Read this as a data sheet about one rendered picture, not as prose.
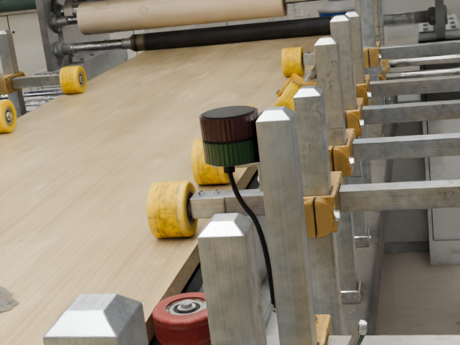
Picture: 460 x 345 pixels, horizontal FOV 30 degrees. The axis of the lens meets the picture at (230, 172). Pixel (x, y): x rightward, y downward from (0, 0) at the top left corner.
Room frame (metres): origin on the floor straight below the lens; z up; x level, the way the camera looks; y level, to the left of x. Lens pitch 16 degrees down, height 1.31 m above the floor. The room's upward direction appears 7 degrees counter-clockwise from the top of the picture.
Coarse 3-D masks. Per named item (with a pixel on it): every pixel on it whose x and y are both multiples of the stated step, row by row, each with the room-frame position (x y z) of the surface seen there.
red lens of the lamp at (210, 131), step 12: (204, 120) 0.83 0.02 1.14; (216, 120) 0.82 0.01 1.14; (228, 120) 0.82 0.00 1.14; (240, 120) 0.82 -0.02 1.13; (252, 120) 0.83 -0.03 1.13; (204, 132) 0.83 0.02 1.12; (216, 132) 0.82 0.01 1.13; (228, 132) 0.82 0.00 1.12; (240, 132) 0.82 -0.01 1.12; (252, 132) 0.83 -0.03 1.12
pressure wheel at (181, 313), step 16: (160, 304) 0.92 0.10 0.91; (176, 304) 0.92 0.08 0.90; (192, 304) 0.91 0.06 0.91; (160, 320) 0.88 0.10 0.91; (176, 320) 0.87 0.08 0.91; (192, 320) 0.87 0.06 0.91; (160, 336) 0.88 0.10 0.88; (176, 336) 0.87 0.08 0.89; (192, 336) 0.87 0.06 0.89; (208, 336) 0.88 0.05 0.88
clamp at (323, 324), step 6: (318, 318) 0.91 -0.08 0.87; (324, 318) 0.91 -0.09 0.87; (330, 318) 0.91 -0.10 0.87; (318, 324) 0.89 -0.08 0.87; (324, 324) 0.89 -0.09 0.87; (330, 324) 0.91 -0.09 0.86; (318, 330) 0.88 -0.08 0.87; (324, 330) 0.88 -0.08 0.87; (330, 330) 0.90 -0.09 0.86; (318, 336) 0.87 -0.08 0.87; (324, 336) 0.86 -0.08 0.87; (318, 342) 0.85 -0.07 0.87; (324, 342) 0.85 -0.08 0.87
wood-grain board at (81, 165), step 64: (128, 64) 3.02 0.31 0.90; (192, 64) 2.83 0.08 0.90; (256, 64) 2.67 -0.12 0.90; (64, 128) 2.04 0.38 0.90; (128, 128) 1.95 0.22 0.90; (192, 128) 1.87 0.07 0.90; (0, 192) 1.52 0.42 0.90; (64, 192) 1.47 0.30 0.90; (128, 192) 1.42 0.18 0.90; (0, 256) 1.17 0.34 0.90; (64, 256) 1.14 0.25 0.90; (128, 256) 1.11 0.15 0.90; (192, 256) 1.10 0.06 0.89; (0, 320) 0.94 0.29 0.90
